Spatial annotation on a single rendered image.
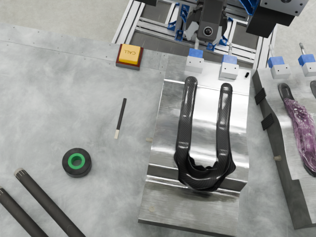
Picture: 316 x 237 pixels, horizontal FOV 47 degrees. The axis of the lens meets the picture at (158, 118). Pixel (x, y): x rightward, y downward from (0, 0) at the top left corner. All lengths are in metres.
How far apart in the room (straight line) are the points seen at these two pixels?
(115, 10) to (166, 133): 1.53
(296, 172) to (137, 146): 0.46
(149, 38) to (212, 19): 1.16
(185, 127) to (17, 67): 0.58
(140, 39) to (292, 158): 1.19
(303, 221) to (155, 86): 0.59
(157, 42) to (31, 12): 0.86
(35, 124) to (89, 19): 1.33
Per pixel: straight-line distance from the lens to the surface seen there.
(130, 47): 1.22
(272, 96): 1.19
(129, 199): 1.05
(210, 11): 0.90
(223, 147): 1.01
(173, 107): 1.06
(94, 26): 2.35
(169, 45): 2.01
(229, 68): 1.12
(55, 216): 0.99
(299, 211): 1.09
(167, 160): 0.95
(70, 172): 1.05
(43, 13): 2.45
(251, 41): 2.14
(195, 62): 1.11
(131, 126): 1.12
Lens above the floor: 1.83
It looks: 65 degrees down
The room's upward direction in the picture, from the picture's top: 11 degrees clockwise
